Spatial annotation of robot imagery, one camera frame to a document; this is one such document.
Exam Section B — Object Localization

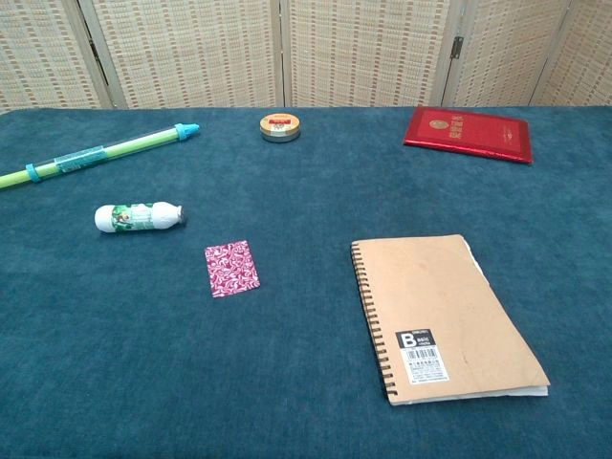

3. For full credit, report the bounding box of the red certificate booklet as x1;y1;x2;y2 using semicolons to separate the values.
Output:
403;105;534;165

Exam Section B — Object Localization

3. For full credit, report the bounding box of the woven folding screen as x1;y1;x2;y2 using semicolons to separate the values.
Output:
0;0;612;116

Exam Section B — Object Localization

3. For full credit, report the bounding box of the kraft spiral notebook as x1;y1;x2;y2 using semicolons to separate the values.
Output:
350;233;551;407

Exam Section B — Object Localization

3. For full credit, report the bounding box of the blue velvet table cloth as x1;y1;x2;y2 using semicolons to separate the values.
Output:
0;105;612;459

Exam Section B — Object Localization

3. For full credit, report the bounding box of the small white bottle green label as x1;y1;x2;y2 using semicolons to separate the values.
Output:
94;201;187;235

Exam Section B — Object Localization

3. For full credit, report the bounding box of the maroon patterned card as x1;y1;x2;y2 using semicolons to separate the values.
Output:
204;239;262;299

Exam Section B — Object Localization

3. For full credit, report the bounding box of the round gold tin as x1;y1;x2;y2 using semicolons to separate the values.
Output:
259;112;303;143

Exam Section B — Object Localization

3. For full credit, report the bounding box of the green and blue syringe toy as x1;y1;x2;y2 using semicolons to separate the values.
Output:
0;122;201;191

